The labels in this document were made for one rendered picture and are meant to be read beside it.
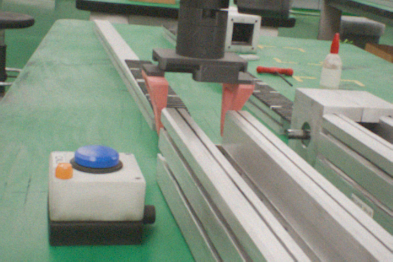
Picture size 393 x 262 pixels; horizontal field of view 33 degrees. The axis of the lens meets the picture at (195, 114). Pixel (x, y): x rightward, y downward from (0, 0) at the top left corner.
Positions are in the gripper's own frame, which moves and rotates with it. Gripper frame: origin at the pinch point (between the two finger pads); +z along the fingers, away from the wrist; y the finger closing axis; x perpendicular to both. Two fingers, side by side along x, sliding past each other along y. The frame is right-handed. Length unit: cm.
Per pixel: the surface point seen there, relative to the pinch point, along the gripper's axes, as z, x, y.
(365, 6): 6, 305, 178
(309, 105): -3.9, -1.3, 13.9
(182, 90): 4.4, 41.0, 7.7
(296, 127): -0.2, 1.4, 13.9
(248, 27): -2, 90, 35
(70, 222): 2.4, -21.3, -15.2
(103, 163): -2.4, -19.5, -12.6
